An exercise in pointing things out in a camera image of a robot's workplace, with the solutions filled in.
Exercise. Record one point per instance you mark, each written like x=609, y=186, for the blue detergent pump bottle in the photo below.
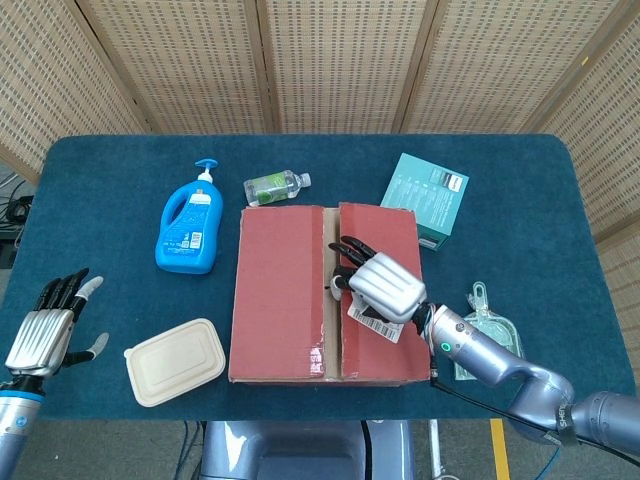
x=187, y=225

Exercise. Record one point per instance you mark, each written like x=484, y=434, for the white metal pole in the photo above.
x=436, y=450

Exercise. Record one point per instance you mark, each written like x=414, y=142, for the bamboo folding screen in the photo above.
x=340, y=60

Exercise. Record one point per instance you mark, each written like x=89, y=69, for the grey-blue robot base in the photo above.
x=300, y=450

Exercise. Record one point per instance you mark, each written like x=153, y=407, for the clear plastic water bottle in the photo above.
x=272, y=187

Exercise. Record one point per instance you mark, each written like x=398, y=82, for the teal product box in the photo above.
x=430, y=195

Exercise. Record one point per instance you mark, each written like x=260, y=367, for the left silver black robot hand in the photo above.
x=40, y=340

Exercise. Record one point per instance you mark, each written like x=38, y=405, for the clear plastic dustpan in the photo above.
x=492, y=325

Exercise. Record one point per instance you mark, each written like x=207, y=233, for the beige lidded food container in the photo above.
x=175, y=360

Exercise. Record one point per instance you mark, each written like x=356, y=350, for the blue felt table cloth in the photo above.
x=100, y=225

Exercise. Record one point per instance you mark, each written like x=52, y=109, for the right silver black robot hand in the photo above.
x=387, y=287

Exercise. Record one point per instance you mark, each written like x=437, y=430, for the large red cardboard box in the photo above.
x=280, y=290

